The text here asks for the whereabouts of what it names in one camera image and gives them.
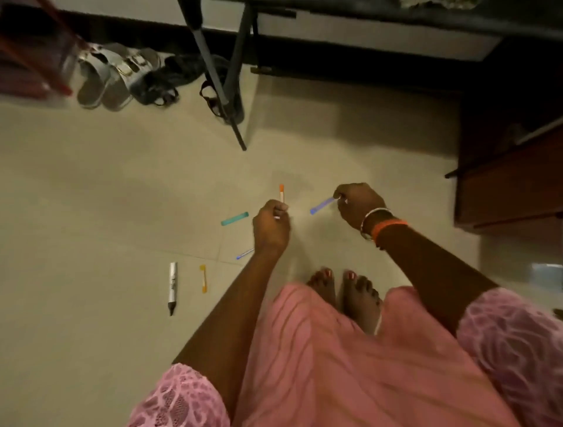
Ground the person's left hand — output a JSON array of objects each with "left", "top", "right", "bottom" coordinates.
[{"left": 252, "top": 199, "right": 291, "bottom": 257}]

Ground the person's right hand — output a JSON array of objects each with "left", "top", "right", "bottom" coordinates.
[{"left": 333, "top": 182, "right": 389, "bottom": 231}]

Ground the person's left forearm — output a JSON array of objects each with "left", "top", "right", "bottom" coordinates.
[{"left": 172, "top": 246, "right": 286, "bottom": 416}]

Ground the person's right forearm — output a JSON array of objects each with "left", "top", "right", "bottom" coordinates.
[{"left": 375, "top": 222, "right": 500, "bottom": 337}]

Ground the silver bangle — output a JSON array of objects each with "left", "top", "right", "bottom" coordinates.
[{"left": 359, "top": 207, "right": 393, "bottom": 241}]

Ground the orange bangle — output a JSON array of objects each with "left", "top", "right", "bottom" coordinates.
[{"left": 371, "top": 218, "right": 409, "bottom": 248}]

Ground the person's left foot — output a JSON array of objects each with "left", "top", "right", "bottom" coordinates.
[{"left": 306, "top": 267, "right": 338, "bottom": 309}]

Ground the person's foot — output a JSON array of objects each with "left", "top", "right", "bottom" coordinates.
[
  {"left": 306, "top": 267, "right": 338, "bottom": 309},
  {"left": 342, "top": 270, "right": 383, "bottom": 336}
]

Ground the person's right foot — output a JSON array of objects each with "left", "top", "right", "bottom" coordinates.
[{"left": 342, "top": 270, "right": 383, "bottom": 336}]

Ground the black sandal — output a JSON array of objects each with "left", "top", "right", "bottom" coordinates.
[
  {"left": 199, "top": 55, "right": 245, "bottom": 126},
  {"left": 131, "top": 53, "right": 206, "bottom": 107}
]

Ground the grey marker with black tip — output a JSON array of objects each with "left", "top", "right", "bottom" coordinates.
[{"left": 167, "top": 262, "right": 178, "bottom": 317}]

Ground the black tripod stand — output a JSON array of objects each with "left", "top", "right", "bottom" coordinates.
[{"left": 177, "top": 0, "right": 274, "bottom": 152}]

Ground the brown wooden cabinet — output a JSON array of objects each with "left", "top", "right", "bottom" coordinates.
[{"left": 445, "top": 118, "right": 563, "bottom": 235}]

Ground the pink patterned dress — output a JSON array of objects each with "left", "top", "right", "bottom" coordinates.
[{"left": 127, "top": 283, "right": 563, "bottom": 427}]

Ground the black table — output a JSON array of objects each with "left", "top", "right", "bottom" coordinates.
[{"left": 229, "top": 0, "right": 563, "bottom": 43}]

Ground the white buckled sandal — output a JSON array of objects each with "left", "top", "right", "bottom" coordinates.
[
  {"left": 77, "top": 43, "right": 116, "bottom": 111},
  {"left": 102, "top": 42, "right": 162, "bottom": 112}
]

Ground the light blue container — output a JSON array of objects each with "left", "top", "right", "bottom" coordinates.
[{"left": 529, "top": 262, "right": 563, "bottom": 294}]

